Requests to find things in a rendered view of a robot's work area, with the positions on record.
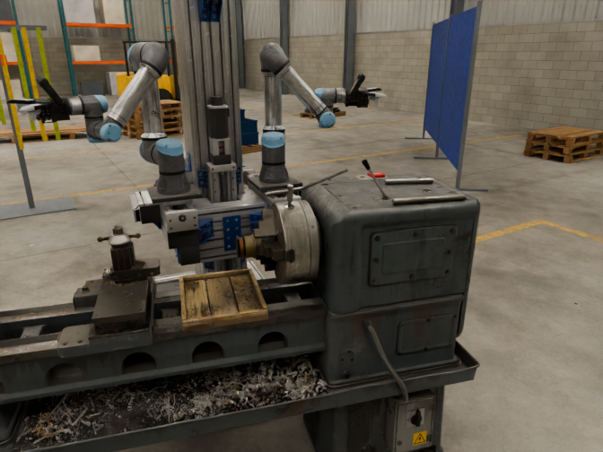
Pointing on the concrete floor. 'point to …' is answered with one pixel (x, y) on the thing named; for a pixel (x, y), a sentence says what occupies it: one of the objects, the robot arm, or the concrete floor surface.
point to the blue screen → (451, 86)
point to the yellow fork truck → (169, 83)
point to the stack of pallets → (161, 118)
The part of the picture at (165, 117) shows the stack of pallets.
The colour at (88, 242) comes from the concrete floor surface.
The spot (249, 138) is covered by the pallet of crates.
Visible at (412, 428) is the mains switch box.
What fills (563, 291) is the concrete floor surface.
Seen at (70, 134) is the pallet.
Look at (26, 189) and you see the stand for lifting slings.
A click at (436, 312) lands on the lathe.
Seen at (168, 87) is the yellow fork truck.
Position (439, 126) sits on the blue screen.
